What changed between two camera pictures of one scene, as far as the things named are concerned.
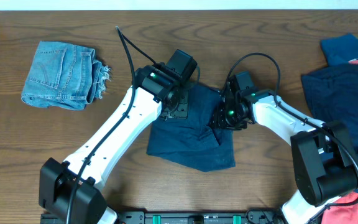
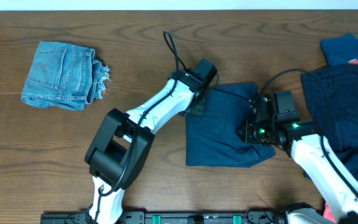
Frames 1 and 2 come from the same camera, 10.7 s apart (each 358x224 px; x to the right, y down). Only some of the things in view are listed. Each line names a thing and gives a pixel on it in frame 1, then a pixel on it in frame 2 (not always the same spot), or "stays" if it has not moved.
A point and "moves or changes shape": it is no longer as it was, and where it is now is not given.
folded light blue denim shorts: (64, 75) stays
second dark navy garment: (347, 94) stays
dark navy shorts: (191, 140) moves or changes shape
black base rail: (253, 216) stays
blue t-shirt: (340, 50) stays
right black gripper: (220, 122) → (248, 133)
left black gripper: (181, 111) → (199, 111)
